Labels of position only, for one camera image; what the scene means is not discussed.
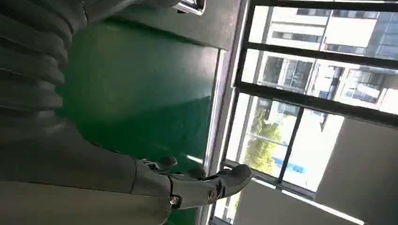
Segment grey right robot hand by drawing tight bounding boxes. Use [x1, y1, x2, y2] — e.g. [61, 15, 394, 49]
[0, 112, 254, 225]

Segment ribbed grey right arm sleeve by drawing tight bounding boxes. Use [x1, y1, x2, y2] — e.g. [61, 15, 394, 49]
[0, 0, 88, 120]

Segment green tree outside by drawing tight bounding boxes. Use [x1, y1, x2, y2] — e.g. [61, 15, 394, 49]
[242, 108, 283, 176]

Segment shiny chrome metal piece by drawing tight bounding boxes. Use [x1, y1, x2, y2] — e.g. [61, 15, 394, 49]
[173, 0, 207, 16]

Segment black framed window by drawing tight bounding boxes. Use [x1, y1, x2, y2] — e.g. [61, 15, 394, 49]
[214, 0, 398, 225]

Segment pale building outside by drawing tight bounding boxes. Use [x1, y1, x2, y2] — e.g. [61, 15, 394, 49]
[248, 5, 398, 115]

